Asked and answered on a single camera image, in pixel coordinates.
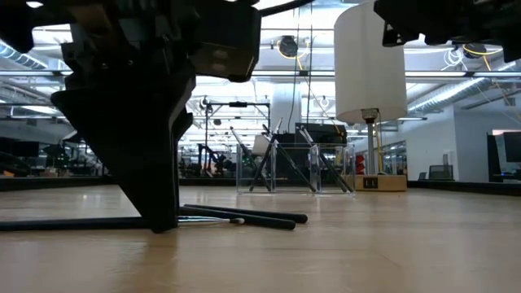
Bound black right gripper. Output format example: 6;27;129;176
373;0;521;63

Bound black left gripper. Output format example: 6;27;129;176
50;0;196;234

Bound black makeup brush pale tip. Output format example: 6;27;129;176
0;216;246;234

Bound black makeup brush printed handle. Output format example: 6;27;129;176
177;205;297;231

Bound black makeup brush fluffy bristles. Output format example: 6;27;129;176
260;124;319;194

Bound white shade table lamp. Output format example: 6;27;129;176
333;0;409;193

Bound small white background lampshade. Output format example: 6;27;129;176
249;134;272;156

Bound black background monitor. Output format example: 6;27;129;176
294;122;348;146

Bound red background object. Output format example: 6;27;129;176
352;153;366;177

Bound black mesh chair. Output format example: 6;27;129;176
427;164;455;181

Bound black partition panel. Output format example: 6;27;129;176
486;132;503;183

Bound black computer monitor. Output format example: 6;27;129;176
502;130;521;164

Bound clear acrylic organizer box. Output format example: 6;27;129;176
234;142;354;195

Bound black ceiling cable reel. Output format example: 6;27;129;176
462;42;488;59
277;35;300;59

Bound silver ventilation duct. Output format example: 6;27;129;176
0;40;50;71
406;77;492;116

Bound black table edge rail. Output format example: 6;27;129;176
0;175;521;198

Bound black overhead frame stand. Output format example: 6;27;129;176
202;96;272;180

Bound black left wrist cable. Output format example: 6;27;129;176
260;0;315;18

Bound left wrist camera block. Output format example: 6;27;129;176
190;2;262;84

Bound yellow hanging cable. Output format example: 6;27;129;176
373;121;385;177

